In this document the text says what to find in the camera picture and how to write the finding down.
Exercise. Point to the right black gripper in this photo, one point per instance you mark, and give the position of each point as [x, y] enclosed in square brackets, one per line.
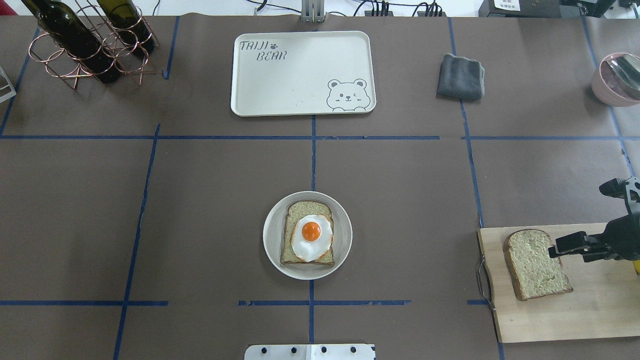
[624, 239]

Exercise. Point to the bread slice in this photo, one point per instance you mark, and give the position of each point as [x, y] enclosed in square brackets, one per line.
[296, 212]
[533, 273]

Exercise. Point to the fried egg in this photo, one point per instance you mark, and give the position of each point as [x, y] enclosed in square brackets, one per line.
[312, 237]

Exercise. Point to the white round plate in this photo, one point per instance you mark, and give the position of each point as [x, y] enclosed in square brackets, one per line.
[274, 235]

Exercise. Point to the cream bear serving tray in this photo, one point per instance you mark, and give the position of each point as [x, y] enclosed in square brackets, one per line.
[306, 73]

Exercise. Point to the yellow lemon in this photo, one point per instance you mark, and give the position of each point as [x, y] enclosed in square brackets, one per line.
[636, 266]

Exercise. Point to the wooden cutting board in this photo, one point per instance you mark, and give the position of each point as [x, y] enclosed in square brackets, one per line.
[604, 303]

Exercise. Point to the pink bowl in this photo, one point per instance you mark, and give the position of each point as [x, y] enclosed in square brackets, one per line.
[607, 86]

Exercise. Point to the metal scoop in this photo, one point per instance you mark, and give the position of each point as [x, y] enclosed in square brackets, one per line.
[627, 69]

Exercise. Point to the folded grey cloth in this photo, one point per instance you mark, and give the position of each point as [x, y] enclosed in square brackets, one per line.
[461, 77]

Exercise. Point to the dark wine bottle right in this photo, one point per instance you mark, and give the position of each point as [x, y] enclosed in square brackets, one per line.
[133, 31]

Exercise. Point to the dark wine bottle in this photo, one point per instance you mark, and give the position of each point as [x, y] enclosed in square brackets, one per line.
[133, 31]
[69, 32]

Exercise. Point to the dark wine bottle left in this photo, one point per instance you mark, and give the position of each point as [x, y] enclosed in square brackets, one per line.
[69, 32]

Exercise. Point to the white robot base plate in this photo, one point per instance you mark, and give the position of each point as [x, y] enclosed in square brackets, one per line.
[331, 351]

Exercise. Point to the copper wire bottle rack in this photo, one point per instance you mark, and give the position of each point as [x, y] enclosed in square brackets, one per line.
[101, 40]

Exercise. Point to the white wire cup rack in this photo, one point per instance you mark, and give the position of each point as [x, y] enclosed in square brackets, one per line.
[7, 89]

